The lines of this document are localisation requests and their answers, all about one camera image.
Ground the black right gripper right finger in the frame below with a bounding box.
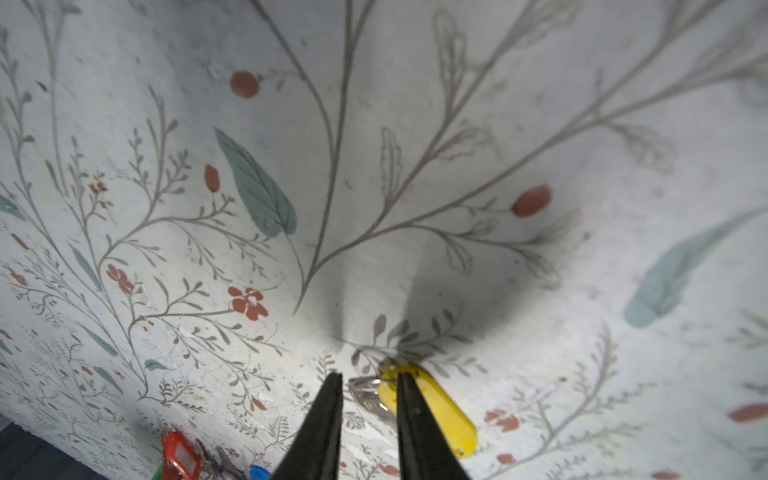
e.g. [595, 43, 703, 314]
[396, 373, 469, 480]

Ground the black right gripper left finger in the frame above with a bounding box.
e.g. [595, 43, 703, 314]
[271, 372, 344, 480]

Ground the yellow tagged key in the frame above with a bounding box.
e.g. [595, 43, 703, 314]
[347, 363, 479, 459]

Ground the metal keyring with coloured keys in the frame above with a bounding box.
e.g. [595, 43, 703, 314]
[151, 429, 272, 480]

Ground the floral table mat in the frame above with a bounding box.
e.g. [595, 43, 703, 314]
[1, 1, 767, 479]

